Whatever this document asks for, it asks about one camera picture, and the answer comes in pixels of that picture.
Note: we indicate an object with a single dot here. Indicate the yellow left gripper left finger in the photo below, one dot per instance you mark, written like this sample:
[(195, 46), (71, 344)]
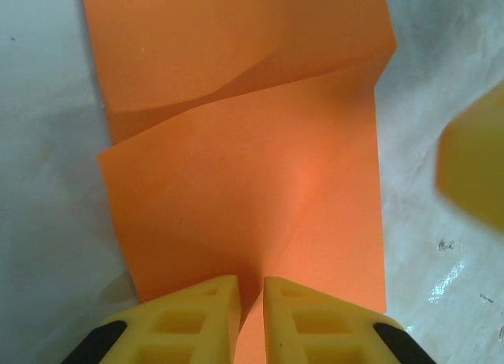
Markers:
[(189, 301)]

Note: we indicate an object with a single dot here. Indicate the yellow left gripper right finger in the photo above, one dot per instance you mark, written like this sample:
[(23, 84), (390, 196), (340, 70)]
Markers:
[(315, 305)]

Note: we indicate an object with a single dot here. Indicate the orange paper sheet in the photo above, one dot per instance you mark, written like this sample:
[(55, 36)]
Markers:
[(236, 163)]

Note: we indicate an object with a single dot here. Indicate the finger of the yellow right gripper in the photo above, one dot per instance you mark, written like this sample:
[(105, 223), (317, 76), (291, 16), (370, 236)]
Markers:
[(476, 163)]

